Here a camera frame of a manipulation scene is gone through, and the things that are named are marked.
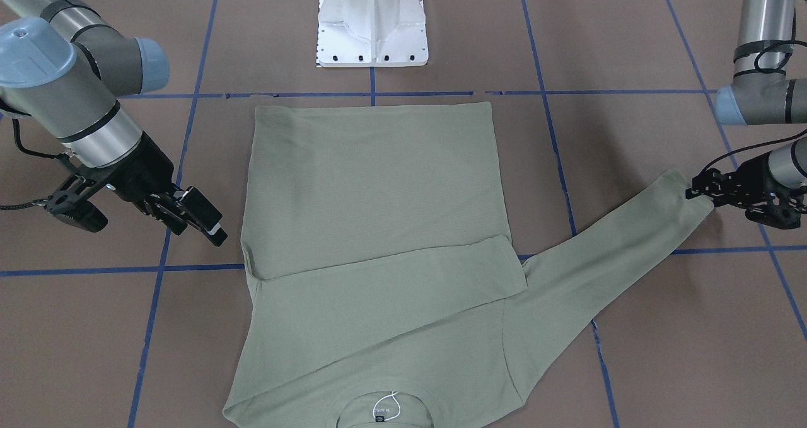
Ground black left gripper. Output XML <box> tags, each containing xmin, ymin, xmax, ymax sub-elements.
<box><xmin>686</xmin><ymin>157</ymin><xmax>783</xmax><ymax>209</ymax></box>

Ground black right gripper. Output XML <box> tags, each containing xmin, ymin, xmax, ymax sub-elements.
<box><xmin>107</xmin><ymin>132</ymin><xmax>228</xmax><ymax>247</ymax></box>

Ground sage green long-sleeve shirt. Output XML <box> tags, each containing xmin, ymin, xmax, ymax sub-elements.
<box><xmin>223</xmin><ymin>101</ymin><xmax>714</xmax><ymax>427</ymax></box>

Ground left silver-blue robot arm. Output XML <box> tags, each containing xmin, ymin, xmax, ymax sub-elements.
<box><xmin>686</xmin><ymin>0</ymin><xmax>805</xmax><ymax>209</ymax></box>

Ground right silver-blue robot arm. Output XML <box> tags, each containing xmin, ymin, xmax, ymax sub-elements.
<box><xmin>1</xmin><ymin>0</ymin><xmax>228</xmax><ymax>246</ymax></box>

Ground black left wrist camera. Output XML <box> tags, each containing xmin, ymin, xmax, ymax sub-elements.
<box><xmin>745</xmin><ymin>192</ymin><xmax>805</xmax><ymax>230</ymax></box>

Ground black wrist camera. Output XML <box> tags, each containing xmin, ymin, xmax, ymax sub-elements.
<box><xmin>745</xmin><ymin>192</ymin><xmax>805</xmax><ymax>230</ymax></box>
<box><xmin>44</xmin><ymin>173</ymin><xmax>108</xmax><ymax>233</ymax></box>

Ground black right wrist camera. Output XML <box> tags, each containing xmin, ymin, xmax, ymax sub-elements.
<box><xmin>44</xmin><ymin>173</ymin><xmax>108</xmax><ymax>233</ymax></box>

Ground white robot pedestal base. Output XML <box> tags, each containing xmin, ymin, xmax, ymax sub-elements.
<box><xmin>315</xmin><ymin>0</ymin><xmax>429</xmax><ymax>68</ymax></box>

